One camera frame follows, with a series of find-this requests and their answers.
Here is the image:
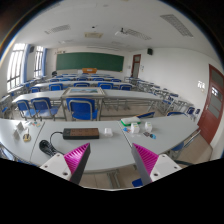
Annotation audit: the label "green chalkboard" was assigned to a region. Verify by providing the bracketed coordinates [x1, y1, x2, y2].
[55, 52, 125, 72]

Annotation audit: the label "blue curtain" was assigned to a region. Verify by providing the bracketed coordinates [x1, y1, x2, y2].
[22, 43, 30, 84]
[42, 48, 48, 77]

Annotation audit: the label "blue metal-framed chair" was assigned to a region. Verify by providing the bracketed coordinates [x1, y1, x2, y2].
[15, 99, 36, 120]
[65, 97, 99, 122]
[30, 97, 61, 120]

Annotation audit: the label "large window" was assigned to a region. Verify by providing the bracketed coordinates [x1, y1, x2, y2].
[6, 43, 26, 92]

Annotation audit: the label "ceiling light panels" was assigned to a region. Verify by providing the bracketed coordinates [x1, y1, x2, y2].
[43, 13, 194, 46]

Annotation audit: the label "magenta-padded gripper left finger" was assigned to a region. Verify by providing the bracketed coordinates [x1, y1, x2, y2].
[39, 142, 92, 185]

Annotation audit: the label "orange lectern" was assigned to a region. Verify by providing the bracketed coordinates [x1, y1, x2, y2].
[81, 67, 98, 74]

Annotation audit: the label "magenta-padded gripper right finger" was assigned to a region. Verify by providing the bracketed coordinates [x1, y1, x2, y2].
[130, 142, 183, 185]

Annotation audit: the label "white ceiling projector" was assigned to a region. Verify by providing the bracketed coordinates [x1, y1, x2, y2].
[114, 27, 129, 37]

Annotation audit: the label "green and white wipes pack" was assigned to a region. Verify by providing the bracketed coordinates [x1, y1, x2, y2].
[120, 116, 142, 127]

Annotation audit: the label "ceiling air conditioner vent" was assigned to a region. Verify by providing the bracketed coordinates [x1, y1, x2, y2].
[83, 31, 104, 39]

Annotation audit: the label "narrow window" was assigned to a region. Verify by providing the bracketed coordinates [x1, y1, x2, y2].
[33, 45, 44, 78]

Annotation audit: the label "blue wood-edged chair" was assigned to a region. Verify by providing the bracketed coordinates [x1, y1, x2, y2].
[137, 111, 156, 120]

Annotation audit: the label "brown classroom door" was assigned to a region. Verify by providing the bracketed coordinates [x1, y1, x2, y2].
[130, 53, 142, 79]

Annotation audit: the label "small white box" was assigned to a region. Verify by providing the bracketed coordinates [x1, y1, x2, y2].
[144, 121, 153, 133]

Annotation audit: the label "colourful stickers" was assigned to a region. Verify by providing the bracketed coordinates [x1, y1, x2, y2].
[25, 120, 44, 128]

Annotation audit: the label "black power strip cable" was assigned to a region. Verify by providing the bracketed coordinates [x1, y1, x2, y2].
[38, 130, 65, 158]

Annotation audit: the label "blue classroom chairs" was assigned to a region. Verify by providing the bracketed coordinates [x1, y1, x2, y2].
[0, 72, 203, 123]

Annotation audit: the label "red-brown door with windows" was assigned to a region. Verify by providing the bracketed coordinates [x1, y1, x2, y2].
[197, 63, 224, 145]

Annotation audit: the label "grey classroom desks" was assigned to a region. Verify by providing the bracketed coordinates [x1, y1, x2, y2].
[0, 72, 201, 123]

